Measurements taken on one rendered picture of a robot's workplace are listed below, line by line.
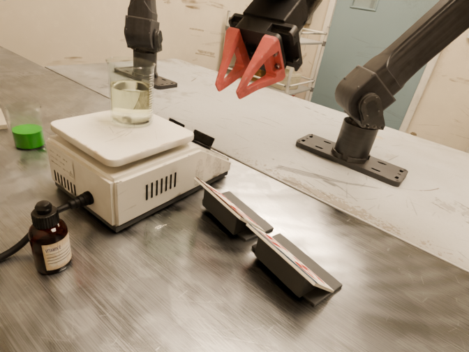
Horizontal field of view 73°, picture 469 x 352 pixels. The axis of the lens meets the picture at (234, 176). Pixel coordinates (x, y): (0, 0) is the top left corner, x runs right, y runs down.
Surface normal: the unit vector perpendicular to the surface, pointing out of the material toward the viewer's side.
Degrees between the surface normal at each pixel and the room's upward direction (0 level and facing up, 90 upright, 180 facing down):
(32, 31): 90
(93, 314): 0
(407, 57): 84
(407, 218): 0
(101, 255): 0
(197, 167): 90
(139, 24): 80
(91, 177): 90
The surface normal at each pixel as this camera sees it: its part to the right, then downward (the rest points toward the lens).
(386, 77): 0.04, 0.47
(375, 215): 0.14, -0.86
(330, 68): -0.61, 0.32
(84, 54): 0.78, 0.40
